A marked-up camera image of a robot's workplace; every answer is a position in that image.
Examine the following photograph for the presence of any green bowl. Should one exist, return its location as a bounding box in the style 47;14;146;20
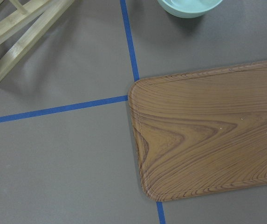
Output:
157;0;222;19

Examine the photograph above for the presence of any wooden tray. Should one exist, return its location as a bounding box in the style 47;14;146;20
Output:
128;61;267;202

